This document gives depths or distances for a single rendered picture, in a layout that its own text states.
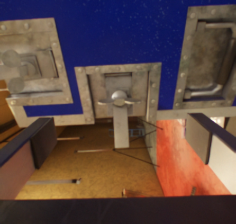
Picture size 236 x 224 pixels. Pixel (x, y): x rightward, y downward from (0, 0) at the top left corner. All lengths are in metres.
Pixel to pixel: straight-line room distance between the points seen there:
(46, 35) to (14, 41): 0.05
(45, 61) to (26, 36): 0.04
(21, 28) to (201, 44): 0.25
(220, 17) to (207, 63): 0.07
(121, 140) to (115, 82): 0.09
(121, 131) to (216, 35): 0.20
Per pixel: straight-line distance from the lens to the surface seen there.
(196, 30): 0.27
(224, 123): 1.43
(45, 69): 0.29
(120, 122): 0.27
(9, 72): 0.29
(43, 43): 0.28
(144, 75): 0.28
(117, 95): 0.26
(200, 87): 0.32
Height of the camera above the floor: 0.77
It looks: 1 degrees up
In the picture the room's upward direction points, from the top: 93 degrees counter-clockwise
